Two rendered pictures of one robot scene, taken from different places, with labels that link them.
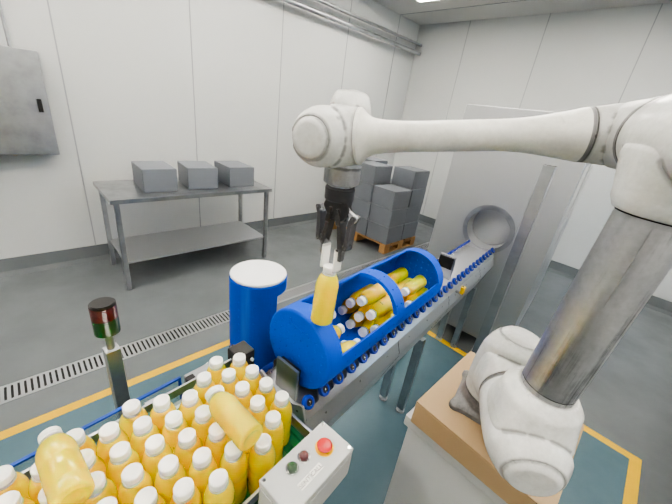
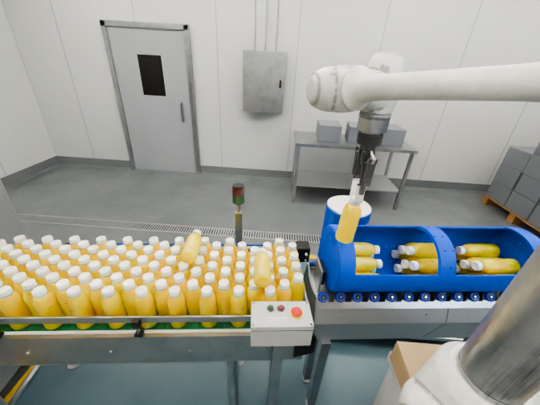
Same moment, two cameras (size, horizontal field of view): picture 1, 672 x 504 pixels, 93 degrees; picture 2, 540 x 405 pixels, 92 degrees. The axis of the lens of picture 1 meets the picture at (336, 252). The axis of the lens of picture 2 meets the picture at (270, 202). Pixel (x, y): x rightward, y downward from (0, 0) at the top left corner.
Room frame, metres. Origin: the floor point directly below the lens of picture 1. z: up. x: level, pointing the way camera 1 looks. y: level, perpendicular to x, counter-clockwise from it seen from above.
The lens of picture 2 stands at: (0.02, -0.40, 1.83)
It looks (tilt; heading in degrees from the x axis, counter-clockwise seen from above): 28 degrees down; 48
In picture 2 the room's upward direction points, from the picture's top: 3 degrees clockwise
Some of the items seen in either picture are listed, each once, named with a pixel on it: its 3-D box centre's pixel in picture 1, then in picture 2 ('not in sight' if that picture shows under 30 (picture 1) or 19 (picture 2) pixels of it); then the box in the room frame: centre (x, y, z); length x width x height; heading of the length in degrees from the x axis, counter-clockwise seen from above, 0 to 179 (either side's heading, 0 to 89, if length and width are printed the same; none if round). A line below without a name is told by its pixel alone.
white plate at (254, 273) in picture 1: (258, 272); (349, 206); (1.39, 0.37, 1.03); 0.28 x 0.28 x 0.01
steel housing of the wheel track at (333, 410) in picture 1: (417, 310); (514, 303); (1.63, -0.53, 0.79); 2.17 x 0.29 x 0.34; 143
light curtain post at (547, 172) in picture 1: (497, 300); not in sight; (1.78, -1.06, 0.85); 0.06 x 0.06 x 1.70; 53
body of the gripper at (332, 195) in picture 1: (338, 202); (367, 146); (0.79, 0.01, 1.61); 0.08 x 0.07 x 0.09; 52
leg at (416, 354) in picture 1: (410, 376); not in sight; (1.59, -0.59, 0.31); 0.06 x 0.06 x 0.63; 53
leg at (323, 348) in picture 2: not in sight; (317, 374); (0.80, 0.00, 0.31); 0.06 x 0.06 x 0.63; 53
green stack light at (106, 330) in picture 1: (106, 324); (238, 198); (0.70, 0.62, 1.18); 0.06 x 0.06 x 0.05
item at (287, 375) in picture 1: (288, 377); (319, 275); (0.79, 0.10, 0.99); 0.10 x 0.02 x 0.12; 53
